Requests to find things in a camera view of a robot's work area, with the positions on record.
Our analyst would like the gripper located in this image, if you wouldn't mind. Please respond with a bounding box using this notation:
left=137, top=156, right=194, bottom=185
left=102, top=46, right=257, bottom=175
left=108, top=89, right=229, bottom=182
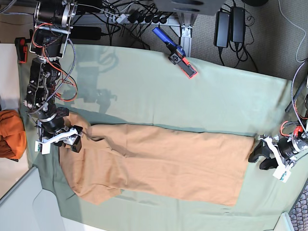
left=37, top=114, right=83, bottom=153
left=248, top=137, right=308, bottom=170

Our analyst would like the black power adapter right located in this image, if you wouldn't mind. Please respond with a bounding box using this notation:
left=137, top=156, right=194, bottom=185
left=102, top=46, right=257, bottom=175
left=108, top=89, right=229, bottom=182
left=230, top=7, right=245, bottom=43

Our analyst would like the blue clamp at middle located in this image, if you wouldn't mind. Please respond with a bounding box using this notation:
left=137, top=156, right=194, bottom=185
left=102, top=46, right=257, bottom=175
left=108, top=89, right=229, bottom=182
left=152, top=27, right=197, bottom=79

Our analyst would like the black power adapter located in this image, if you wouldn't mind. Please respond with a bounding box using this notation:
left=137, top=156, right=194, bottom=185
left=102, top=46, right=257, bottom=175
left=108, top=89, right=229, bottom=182
left=214, top=11, right=230, bottom=48
left=230, top=7, right=245, bottom=43

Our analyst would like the green table cloth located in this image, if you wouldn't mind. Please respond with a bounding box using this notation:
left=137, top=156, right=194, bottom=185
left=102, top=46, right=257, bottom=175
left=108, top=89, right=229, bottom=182
left=20, top=45, right=308, bottom=231

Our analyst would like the aluminium frame post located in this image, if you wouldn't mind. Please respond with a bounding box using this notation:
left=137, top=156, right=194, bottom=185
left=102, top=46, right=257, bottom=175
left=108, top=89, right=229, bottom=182
left=177, top=13, right=197, bottom=57

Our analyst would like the blue clamp at left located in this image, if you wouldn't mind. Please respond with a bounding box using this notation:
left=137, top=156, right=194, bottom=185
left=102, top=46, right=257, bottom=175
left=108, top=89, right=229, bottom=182
left=14, top=29, right=34, bottom=64

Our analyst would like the grey plastic bin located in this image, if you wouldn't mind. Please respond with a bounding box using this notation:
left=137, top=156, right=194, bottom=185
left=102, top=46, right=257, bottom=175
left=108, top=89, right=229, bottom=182
left=0, top=167, right=65, bottom=231

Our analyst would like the light orange T-shirt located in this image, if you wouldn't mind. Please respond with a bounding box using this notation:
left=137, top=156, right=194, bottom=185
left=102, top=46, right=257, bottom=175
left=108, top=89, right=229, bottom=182
left=59, top=113, right=255, bottom=206

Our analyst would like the black power adapter left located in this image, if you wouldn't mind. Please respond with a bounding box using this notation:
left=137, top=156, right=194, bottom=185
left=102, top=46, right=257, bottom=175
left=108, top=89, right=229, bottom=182
left=214, top=11, right=230, bottom=48

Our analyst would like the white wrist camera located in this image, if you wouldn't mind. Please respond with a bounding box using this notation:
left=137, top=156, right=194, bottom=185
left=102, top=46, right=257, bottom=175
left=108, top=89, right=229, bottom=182
left=34, top=141, right=51, bottom=155
left=272, top=166, right=291, bottom=183

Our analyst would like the white cable on floor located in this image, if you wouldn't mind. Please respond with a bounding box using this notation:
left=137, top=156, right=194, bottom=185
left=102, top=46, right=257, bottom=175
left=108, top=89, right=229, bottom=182
left=276, top=0, right=308, bottom=64

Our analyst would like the black power brick on frame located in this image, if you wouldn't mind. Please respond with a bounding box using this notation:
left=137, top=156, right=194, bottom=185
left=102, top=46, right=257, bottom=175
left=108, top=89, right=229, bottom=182
left=69, top=26, right=102, bottom=40

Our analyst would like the dark orange cloth pile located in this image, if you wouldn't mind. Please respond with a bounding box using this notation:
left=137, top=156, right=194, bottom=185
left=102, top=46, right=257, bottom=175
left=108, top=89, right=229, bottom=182
left=0, top=110, right=27, bottom=160

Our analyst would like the blue clamp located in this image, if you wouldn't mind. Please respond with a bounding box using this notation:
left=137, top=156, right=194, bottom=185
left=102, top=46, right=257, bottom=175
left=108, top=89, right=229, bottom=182
left=14, top=29, right=34, bottom=64
left=152, top=27, right=197, bottom=79

